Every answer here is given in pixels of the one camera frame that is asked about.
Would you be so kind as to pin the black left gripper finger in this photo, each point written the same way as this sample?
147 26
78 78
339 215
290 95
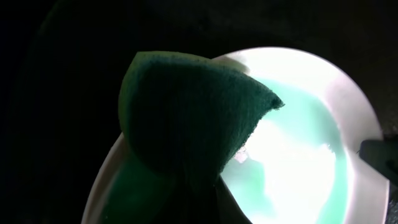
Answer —
229 210

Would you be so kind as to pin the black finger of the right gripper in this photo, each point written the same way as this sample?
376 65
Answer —
381 155

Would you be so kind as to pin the white plate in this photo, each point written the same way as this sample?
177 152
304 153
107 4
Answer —
301 163

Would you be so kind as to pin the green scouring sponge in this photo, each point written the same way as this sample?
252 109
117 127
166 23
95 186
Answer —
183 118

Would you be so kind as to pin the black round serving tray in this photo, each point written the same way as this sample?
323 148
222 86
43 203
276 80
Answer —
62 63

